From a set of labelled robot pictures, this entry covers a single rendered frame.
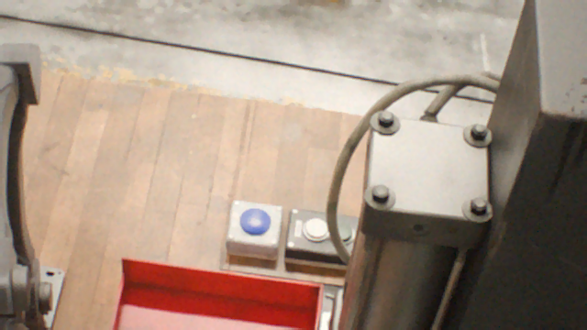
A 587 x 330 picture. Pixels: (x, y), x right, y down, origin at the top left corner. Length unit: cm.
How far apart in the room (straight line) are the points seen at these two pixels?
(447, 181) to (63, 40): 229
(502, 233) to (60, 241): 85
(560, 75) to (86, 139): 101
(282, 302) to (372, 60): 165
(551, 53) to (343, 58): 231
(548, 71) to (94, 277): 89
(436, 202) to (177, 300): 70
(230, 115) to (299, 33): 144
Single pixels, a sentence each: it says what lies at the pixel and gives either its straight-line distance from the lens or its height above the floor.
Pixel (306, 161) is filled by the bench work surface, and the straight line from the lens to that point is 164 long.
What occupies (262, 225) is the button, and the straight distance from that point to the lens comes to 152.
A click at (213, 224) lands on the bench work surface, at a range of 156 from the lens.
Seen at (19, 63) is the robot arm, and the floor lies 133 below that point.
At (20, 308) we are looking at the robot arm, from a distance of 111.
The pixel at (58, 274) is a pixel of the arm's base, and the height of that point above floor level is 91.
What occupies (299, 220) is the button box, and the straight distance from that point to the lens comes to 154.
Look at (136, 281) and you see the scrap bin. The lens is 149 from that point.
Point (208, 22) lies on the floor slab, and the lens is 311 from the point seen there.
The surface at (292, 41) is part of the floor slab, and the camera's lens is 308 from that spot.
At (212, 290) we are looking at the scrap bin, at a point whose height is 92.
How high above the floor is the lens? 216
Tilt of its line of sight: 50 degrees down
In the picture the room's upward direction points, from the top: 8 degrees clockwise
